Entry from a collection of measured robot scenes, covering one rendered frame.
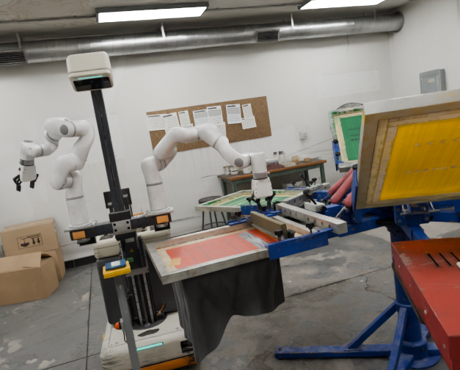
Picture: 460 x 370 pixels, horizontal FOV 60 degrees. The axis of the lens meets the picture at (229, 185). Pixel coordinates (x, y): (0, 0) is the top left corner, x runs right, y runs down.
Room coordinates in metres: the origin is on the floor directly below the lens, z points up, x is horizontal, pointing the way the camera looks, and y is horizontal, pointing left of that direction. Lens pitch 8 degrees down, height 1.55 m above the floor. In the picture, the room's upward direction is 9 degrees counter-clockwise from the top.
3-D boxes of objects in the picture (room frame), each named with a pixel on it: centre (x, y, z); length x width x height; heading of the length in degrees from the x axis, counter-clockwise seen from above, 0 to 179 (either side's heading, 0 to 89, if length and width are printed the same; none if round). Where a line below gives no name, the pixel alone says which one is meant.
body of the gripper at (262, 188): (2.04, -0.16, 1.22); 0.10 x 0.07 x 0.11; 107
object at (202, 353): (1.77, 0.04, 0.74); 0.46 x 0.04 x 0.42; 107
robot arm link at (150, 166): (2.30, 0.42, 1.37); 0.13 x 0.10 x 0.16; 158
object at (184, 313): (1.89, 0.32, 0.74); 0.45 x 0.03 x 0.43; 17
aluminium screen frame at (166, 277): (1.98, 0.05, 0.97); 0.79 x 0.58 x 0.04; 107
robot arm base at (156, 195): (2.30, 0.43, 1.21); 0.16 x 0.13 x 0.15; 11
